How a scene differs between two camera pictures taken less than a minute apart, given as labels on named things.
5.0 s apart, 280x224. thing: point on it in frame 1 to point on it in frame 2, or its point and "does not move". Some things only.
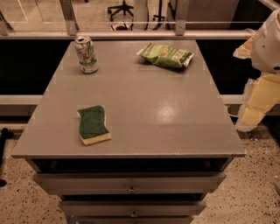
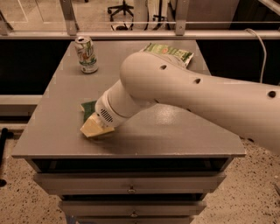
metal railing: (72, 32) does not move
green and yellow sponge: (92, 126) to (88, 108)
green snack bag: (163, 55) does not move
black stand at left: (4, 135) does not move
